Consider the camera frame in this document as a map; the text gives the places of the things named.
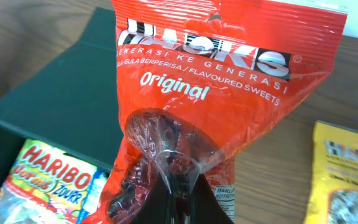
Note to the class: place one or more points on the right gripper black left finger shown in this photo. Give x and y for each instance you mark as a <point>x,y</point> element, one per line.
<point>158,208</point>

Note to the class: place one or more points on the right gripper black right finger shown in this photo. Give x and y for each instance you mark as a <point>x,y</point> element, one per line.
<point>206,209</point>

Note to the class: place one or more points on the Haribo Worms Zourr bag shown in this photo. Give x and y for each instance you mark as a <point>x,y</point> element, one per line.
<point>45,185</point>

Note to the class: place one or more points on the red Hacks candy bag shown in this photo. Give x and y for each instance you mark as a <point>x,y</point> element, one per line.
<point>200,81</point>

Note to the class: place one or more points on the dark green box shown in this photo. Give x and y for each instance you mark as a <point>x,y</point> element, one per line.
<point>71,103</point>

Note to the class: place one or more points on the yellow Hacks candy bag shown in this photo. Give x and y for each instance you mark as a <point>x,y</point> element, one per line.
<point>334,185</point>

